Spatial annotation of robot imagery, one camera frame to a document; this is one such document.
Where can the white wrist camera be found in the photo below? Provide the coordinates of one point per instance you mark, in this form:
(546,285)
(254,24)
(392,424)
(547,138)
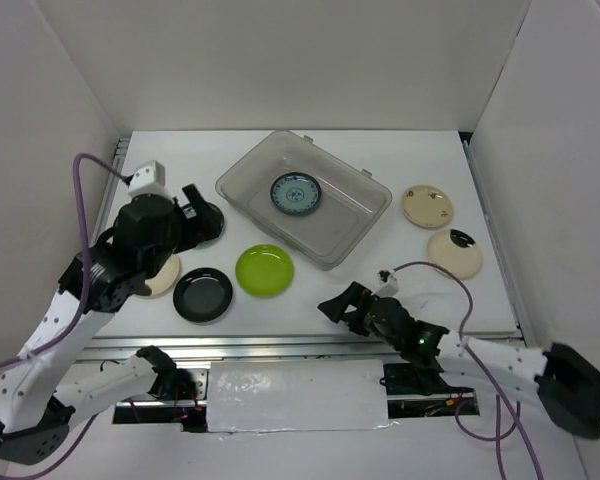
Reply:
(148,178)
(388,284)

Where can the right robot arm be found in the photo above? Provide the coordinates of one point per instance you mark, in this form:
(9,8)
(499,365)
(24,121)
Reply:
(558,380)

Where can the lime green plate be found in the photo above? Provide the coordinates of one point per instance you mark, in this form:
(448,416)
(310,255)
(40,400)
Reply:
(264,270)

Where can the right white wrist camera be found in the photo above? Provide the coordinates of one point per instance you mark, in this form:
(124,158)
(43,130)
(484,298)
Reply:
(388,284)

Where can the white cover panel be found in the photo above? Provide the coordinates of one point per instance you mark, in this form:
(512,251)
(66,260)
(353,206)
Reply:
(289,396)

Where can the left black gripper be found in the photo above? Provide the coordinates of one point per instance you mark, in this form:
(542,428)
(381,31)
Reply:
(197,202)

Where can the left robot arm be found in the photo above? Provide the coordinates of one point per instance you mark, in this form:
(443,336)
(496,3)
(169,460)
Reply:
(37,409)

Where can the cream plate black brushstroke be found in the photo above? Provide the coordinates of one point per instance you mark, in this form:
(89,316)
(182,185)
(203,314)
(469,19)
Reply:
(163,280)
(455,251)

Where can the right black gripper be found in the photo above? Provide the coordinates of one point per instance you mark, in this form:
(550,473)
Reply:
(357,294)

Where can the cream plate small flowers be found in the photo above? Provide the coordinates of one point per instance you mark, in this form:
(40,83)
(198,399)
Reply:
(427,206)

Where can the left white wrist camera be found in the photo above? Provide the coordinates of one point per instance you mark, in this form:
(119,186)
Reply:
(148,178)

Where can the clear plastic bin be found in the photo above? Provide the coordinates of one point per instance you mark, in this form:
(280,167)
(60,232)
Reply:
(352,201)

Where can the blue patterned plate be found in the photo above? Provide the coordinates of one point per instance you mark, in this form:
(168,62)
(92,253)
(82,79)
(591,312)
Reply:
(296,194)
(210,227)

